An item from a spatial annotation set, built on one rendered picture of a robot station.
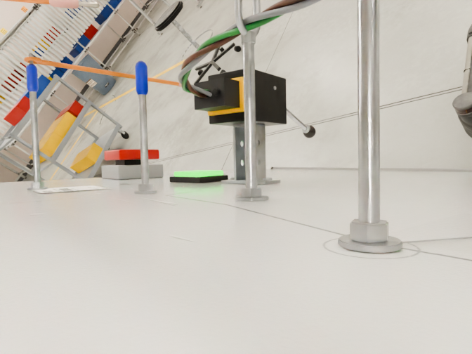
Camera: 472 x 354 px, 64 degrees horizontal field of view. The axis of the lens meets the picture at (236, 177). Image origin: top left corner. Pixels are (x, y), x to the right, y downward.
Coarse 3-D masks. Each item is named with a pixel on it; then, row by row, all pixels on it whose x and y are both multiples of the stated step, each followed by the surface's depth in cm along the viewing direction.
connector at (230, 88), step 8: (216, 80) 28; (224, 80) 27; (232, 80) 28; (208, 88) 28; (216, 88) 28; (224, 88) 27; (232, 88) 28; (208, 96) 28; (216, 96) 28; (224, 96) 27; (232, 96) 28; (200, 104) 29; (208, 104) 28; (216, 104) 28; (224, 104) 27; (232, 104) 28
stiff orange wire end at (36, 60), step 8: (40, 64) 30; (48, 64) 31; (56, 64) 31; (64, 64) 32; (96, 72) 34; (104, 72) 34; (112, 72) 35; (120, 72) 35; (152, 80) 38; (160, 80) 39
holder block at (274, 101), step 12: (228, 72) 30; (240, 72) 29; (264, 72) 30; (264, 84) 30; (276, 84) 32; (264, 96) 30; (276, 96) 32; (264, 108) 30; (276, 108) 32; (216, 120) 31; (228, 120) 30; (240, 120) 29; (264, 120) 30; (276, 120) 32
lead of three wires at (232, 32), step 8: (224, 32) 20; (232, 32) 19; (208, 40) 20; (216, 40) 20; (224, 40) 20; (200, 48) 21; (208, 48) 21; (192, 56) 21; (200, 56) 21; (184, 64) 22; (192, 64) 22; (184, 72) 23; (184, 80) 24; (184, 88) 25; (192, 88) 26; (200, 88) 27; (200, 96) 27
